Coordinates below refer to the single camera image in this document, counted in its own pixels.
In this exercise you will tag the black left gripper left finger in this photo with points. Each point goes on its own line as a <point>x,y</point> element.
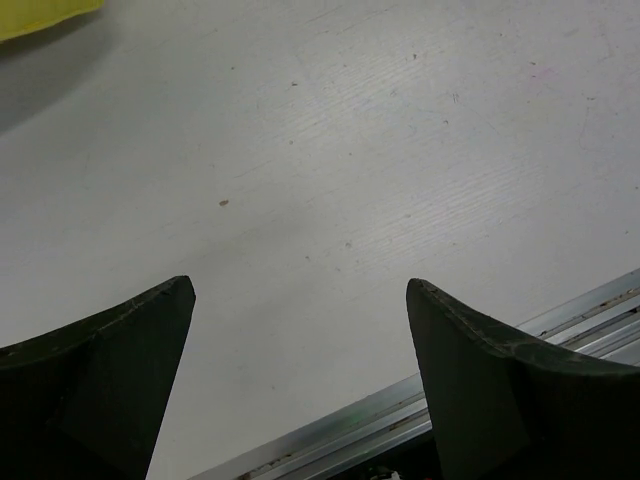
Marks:
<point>87,400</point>

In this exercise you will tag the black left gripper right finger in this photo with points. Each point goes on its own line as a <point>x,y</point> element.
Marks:
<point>507,405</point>

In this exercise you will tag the yellow-green trousers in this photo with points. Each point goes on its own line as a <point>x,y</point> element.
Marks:
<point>23,17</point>

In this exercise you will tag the aluminium table frame rails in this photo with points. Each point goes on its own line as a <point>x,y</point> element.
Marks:
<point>603,322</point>

